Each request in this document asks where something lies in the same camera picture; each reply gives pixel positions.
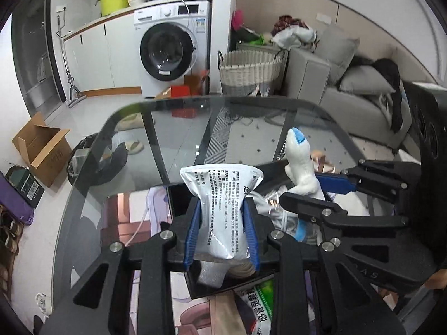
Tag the brown cardboard box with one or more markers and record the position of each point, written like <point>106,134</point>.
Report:
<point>43,148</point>

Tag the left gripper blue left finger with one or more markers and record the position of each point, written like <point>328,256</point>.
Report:
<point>194,216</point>

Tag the white plush toy blue hat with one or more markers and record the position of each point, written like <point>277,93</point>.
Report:
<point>300,168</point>

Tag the black jacket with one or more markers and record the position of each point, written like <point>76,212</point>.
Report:
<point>389,72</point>

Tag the woven laundry basket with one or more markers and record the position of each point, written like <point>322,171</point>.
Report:
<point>246,73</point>

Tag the white medicine packet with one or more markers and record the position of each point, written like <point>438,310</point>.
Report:
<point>221,189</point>

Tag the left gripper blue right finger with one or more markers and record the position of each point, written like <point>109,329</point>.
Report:
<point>249,213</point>

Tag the floor mop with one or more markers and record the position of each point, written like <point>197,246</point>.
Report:
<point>75,96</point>

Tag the grey sofa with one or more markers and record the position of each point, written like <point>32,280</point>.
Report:
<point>360,115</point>

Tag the person's right hand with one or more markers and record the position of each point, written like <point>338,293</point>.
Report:
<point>438,280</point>

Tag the green medicine packet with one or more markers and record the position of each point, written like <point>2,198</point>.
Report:
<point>255,306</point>

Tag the grey flat cushion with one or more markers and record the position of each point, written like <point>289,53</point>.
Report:
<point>364,80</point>

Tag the wooden shoe rack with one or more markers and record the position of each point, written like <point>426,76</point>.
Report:
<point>10,233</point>

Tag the white washing machine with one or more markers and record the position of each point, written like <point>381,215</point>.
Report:
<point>172,40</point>

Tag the anime print table mat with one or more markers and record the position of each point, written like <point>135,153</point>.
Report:
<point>134,217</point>

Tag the pile of clothes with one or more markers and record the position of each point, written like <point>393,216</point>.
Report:
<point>290,32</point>

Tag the purple rolled mat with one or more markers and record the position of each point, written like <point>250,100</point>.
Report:
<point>14,202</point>

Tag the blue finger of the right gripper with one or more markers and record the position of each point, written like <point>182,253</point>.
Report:
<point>307,208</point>
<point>336,183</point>

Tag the red box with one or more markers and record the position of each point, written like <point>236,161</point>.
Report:
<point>177,92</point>

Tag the black cardboard box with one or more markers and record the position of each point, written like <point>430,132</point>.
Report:
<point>274,172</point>

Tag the dark green box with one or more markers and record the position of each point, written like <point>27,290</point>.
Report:
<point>26,184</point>

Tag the grey upright cushion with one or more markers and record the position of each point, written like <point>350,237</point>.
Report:
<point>338,49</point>

